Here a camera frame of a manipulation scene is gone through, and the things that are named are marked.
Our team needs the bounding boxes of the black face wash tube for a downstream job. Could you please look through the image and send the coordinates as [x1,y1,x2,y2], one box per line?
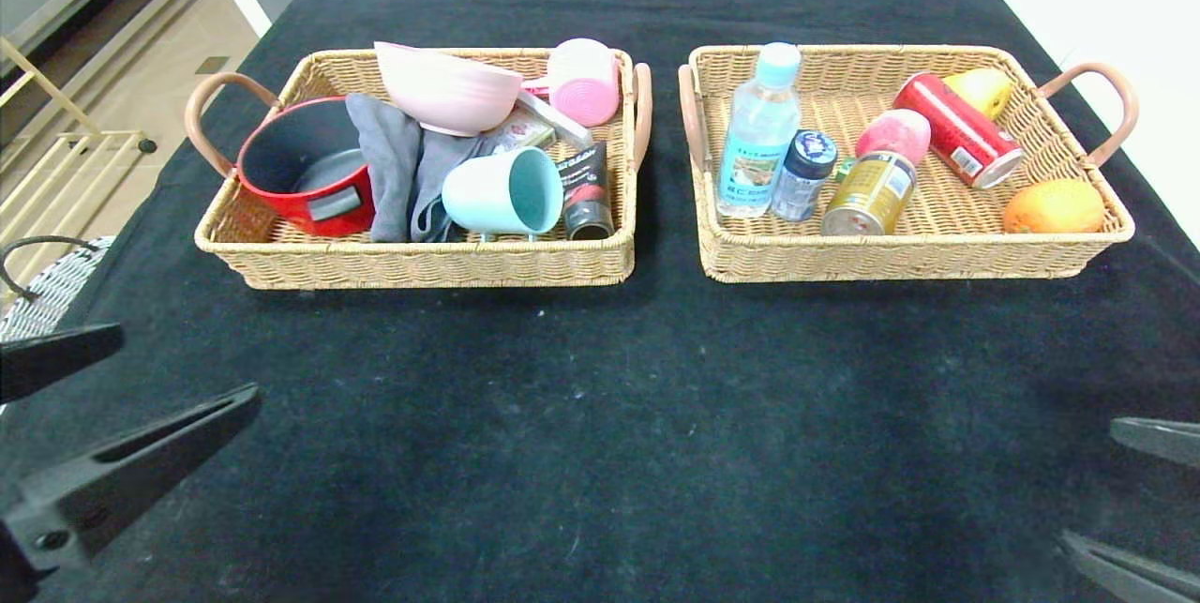
[556,142,617,241]

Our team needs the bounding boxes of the clear water bottle blue cap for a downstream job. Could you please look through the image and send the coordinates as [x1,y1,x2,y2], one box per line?
[715,41,803,219]

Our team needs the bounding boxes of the small bottle dark blue cap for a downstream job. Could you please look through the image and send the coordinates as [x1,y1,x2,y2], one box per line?
[770,129,839,223]

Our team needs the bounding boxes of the grey towel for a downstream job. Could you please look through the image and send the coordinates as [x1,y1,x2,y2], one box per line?
[344,94,493,245]

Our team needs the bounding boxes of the pink bowl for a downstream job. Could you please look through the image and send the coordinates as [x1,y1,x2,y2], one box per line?
[375,40,524,137]

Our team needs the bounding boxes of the gold drink can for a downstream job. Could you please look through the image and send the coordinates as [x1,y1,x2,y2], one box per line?
[821,150,919,237]

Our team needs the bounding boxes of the teal mug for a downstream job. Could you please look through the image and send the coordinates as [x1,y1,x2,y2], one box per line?
[442,147,565,241]

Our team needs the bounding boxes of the small green tin box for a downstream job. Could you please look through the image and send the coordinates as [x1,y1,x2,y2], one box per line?
[487,111,556,156]

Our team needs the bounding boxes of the silver tube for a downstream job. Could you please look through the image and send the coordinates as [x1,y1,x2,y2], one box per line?
[518,89,595,152]

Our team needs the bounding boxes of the pink measuring cup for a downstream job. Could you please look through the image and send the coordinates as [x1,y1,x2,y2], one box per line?
[523,38,622,128]

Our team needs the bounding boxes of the red apple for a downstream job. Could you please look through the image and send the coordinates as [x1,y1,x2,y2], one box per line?
[854,109,933,165]

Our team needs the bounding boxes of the red cooking pot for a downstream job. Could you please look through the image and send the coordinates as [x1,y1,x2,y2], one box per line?
[236,95,376,238]

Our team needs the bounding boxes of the red soda can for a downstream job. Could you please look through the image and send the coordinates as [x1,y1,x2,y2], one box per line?
[892,72,1027,189]

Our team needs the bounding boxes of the yellow pear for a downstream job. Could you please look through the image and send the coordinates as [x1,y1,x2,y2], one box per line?
[942,68,1014,122]

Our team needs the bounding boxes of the orange fruit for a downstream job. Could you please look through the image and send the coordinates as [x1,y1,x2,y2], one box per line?
[1001,178,1107,234]

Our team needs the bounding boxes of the light wooden rack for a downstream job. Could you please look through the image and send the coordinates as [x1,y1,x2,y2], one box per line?
[0,36,158,243]

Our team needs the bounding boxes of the wicker basket with brown handles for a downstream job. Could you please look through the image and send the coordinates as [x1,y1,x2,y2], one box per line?
[677,44,1141,283]
[185,47,653,292]

